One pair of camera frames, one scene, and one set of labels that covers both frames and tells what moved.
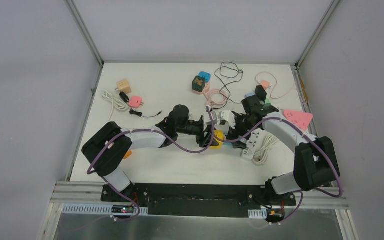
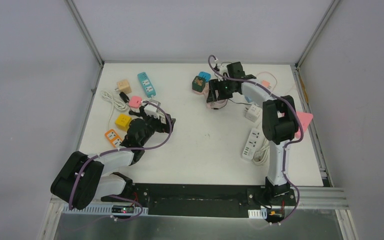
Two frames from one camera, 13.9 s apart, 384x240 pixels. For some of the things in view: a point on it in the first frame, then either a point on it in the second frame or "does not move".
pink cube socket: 135,102 does not move
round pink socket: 206,89 does not move
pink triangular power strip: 301,118 does not move
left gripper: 204,136 → 160,121
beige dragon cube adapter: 124,86 does not move
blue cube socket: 207,75 does not move
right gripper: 234,133 → 215,84
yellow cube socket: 219,133 → 122,122
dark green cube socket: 198,83 does not move
